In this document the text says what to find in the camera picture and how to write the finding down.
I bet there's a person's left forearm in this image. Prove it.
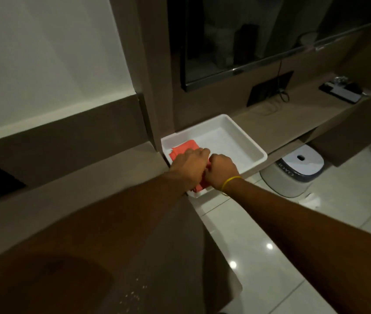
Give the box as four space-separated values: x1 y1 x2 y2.
0 170 199 314

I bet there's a black cable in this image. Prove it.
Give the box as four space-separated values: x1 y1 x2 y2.
275 59 290 103

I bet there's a wall-mounted television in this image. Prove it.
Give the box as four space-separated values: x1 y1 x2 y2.
167 0 371 92

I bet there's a black wall socket panel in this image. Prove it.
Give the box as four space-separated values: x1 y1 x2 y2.
246 70 294 108

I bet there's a white plastic tray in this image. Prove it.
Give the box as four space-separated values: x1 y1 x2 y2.
161 114 268 198

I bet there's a brown wooden shelf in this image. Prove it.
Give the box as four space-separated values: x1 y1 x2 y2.
231 72 371 169

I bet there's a person's right forearm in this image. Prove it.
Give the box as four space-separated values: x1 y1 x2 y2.
222 177 371 314

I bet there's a yellow wrist band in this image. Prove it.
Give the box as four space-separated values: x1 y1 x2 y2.
221 176 243 194

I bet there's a white plastic stool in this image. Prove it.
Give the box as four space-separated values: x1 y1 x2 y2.
260 144 325 198

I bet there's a red cloth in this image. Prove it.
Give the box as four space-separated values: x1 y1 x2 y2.
169 139 213 194

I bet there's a person's left hand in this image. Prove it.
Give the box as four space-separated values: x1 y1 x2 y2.
169 148 211 193

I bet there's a person's right hand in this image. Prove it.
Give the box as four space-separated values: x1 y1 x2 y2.
204 154 240 193

